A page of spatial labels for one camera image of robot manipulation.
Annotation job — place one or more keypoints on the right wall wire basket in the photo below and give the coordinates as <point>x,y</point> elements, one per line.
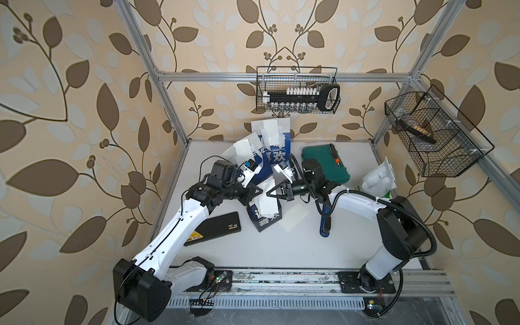
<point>460,143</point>

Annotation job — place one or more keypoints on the black flat box yellow label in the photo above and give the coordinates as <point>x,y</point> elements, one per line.
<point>215,227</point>

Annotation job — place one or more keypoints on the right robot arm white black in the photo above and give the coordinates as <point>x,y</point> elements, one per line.
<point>404,235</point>

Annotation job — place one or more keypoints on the blue stapler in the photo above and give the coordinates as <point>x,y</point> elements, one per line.
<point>325,224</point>

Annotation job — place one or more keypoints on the green white tissue pack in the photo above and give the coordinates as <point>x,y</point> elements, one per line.
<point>380,181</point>

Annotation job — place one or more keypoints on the pale yellow receipt sheet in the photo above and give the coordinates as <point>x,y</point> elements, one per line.
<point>293,217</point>

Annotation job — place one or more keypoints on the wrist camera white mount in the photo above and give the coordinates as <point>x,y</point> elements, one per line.
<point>250,170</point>
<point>283,171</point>

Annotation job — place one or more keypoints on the small blue white bag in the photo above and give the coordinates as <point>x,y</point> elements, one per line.
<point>262,222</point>

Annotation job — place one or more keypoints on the black socket tool set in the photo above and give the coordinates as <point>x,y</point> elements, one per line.
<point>324,98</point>

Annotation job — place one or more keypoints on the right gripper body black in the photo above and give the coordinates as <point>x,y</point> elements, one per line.
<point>298,187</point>

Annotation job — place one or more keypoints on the back wall wire basket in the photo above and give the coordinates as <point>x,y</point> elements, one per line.
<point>278,78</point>

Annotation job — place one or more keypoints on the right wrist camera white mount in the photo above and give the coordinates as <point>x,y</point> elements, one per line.
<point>283,171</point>

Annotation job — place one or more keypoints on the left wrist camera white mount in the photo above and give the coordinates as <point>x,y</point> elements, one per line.
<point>250,170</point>

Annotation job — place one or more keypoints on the wall wire basket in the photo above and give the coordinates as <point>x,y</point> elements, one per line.
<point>278,78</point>
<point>460,143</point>

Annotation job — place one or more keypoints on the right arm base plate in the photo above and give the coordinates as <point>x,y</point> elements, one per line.
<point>364,283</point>

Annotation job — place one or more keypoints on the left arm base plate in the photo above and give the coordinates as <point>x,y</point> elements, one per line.
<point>224,286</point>

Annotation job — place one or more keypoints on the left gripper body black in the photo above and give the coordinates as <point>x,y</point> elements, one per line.
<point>233,190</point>

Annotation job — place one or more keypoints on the dark brush in basket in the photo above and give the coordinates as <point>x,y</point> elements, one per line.
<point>416,131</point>

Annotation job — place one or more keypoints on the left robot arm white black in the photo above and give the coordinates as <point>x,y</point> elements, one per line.
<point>141,284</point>

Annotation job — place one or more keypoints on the aluminium rail front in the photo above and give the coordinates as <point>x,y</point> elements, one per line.
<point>302,289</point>

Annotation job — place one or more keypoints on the large blue white tote bag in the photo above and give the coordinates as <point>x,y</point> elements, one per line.
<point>277,154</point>

